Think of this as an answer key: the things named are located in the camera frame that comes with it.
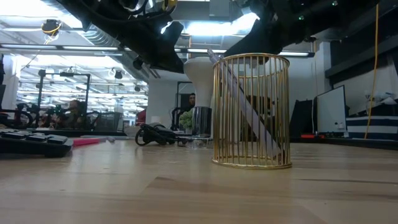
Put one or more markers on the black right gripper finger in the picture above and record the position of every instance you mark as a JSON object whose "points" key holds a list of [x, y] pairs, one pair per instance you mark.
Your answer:
{"points": [[258, 43]]}

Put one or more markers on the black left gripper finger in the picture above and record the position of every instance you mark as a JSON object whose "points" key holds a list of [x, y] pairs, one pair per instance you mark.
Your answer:
{"points": [[164, 53]]}

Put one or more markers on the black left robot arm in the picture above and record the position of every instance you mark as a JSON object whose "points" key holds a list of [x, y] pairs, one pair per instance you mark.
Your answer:
{"points": [[77, 4]]}

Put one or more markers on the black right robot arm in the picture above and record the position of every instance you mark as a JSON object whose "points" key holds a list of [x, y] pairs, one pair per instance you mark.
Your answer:
{"points": [[351, 12]]}

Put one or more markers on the long ceiling light bar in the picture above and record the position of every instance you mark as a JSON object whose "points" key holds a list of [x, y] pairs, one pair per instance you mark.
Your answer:
{"points": [[93, 48]]}

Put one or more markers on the person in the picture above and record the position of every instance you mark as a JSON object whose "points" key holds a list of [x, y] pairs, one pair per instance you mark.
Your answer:
{"points": [[74, 113], [191, 100]]}

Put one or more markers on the black office chair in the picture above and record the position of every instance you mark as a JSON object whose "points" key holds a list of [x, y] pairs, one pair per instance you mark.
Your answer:
{"points": [[174, 112]]}

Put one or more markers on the green succulent plant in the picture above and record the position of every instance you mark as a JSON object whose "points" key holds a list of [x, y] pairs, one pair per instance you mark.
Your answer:
{"points": [[186, 121]]}

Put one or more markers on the long black white stick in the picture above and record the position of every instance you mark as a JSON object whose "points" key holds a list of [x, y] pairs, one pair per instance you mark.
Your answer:
{"points": [[248, 115]]}

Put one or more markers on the grey stapler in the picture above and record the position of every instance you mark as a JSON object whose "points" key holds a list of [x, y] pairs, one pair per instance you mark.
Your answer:
{"points": [[132, 130]]}

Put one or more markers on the black upright panel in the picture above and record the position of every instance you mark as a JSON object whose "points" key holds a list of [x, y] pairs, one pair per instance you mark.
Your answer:
{"points": [[303, 118]]}

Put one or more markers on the black mesh basket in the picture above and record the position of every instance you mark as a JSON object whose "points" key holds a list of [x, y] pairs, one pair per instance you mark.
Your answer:
{"points": [[109, 123]]}

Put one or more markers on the white board panel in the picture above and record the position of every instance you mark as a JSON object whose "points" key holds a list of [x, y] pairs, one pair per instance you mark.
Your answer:
{"points": [[331, 109]]}

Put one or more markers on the red box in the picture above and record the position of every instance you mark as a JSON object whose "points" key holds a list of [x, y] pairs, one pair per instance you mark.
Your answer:
{"points": [[311, 136]]}

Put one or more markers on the pink highlighter pen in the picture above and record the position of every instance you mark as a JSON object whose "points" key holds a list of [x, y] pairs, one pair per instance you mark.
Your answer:
{"points": [[87, 142]]}

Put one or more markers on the white crumpled bag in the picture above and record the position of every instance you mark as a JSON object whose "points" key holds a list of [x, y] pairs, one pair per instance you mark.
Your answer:
{"points": [[382, 99]]}

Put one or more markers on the navy white striped box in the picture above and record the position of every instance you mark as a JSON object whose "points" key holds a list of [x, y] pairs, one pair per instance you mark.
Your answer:
{"points": [[373, 129]]}

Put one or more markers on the black calculator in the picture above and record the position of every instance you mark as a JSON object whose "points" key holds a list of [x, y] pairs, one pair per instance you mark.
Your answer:
{"points": [[31, 146]]}

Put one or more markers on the silver ventilation duct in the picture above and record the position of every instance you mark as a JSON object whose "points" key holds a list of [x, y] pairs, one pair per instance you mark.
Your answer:
{"points": [[102, 37]]}

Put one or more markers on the black ceiling camera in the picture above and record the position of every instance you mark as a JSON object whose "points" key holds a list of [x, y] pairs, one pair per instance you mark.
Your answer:
{"points": [[51, 27]]}

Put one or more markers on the black background gantry frame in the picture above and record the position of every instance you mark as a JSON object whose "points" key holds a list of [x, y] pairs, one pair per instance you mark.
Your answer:
{"points": [[40, 93]]}

